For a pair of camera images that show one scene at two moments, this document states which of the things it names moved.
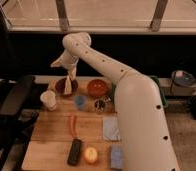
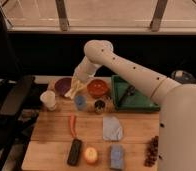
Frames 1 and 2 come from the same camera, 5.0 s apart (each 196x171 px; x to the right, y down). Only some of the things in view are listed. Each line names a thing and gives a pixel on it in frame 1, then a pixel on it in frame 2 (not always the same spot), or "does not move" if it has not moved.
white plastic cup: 49,97 does not move
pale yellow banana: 68,86 to 73,90
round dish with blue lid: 184,78 does not move
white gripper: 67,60 to 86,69
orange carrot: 73,129 does not move
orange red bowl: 97,88 does not move
